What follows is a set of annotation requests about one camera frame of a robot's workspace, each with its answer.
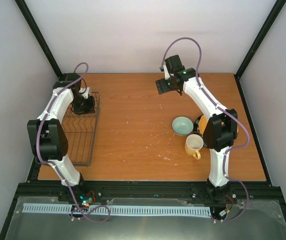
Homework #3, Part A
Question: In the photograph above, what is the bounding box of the grey wire dish rack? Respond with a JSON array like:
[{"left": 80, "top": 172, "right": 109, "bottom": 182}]
[{"left": 61, "top": 91, "right": 100, "bottom": 167}]

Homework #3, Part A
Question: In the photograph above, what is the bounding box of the light green ceramic bowl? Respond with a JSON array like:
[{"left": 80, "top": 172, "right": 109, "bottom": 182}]
[{"left": 171, "top": 116, "right": 194, "bottom": 136}]

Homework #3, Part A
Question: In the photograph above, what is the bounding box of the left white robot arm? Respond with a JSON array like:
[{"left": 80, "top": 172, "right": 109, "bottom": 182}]
[{"left": 27, "top": 72, "right": 95, "bottom": 202}]

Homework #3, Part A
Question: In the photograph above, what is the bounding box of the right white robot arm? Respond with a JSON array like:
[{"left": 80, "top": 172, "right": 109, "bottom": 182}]
[{"left": 155, "top": 55, "right": 238, "bottom": 199}]

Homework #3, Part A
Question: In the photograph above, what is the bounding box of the black striped plate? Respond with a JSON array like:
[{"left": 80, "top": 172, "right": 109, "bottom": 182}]
[{"left": 193, "top": 115, "right": 202, "bottom": 137}]

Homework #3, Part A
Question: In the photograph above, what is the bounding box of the yellow ceramic mug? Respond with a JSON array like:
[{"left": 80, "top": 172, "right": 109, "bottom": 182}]
[{"left": 184, "top": 134, "right": 204, "bottom": 160}]

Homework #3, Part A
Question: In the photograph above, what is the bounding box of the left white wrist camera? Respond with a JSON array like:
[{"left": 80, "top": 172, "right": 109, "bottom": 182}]
[{"left": 79, "top": 87, "right": 92, "bottom": 99}]

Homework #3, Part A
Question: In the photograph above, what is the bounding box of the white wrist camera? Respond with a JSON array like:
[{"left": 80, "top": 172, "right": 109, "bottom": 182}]
[
  {"left": 159, "top": 63, "right": 171, "bottom": 80},
  {"left": 79, "top": 87, "right": 92, "bottom": 99}
]

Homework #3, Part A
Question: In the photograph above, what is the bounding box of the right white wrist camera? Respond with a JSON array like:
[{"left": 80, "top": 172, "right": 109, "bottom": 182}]
[{"left": 159, "top": 63, "right": 171, "bottom": 80}]

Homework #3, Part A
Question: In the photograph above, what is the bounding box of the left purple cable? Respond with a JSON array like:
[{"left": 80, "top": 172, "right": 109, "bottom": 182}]
[{"left": 36, "top": 61, "right": 112, "bottom": 223}]

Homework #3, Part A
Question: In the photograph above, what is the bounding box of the right black frame post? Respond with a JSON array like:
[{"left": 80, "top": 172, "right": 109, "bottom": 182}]
[{"left": 235, "top": 0, "right": 286, "bottom": 78}]

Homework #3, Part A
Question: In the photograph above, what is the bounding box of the black frame post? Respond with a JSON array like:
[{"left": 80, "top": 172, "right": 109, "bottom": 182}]
[
  {"left": 15, "top": 0, "right": 63, "bottom": 79},
  {"left": 235, "top": 0, "right": 286, "bottom": 78}
]

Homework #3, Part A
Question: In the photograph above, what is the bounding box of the black aluminium frame rail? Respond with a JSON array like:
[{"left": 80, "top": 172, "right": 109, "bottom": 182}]
[{"left": 15, "top": 181, "right": 284, "bottom": 203}]

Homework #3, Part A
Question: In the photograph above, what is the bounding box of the light blue slotted cable duct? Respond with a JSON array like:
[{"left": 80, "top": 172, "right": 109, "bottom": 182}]
[{"left": 21, "top": 203, "right": 211, "bottom": 218}]

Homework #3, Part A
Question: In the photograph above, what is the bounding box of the left black frame post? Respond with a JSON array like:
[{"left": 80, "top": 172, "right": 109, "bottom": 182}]
[{"left": 15, "top": 0, "right": 63, "bottom": 79}]

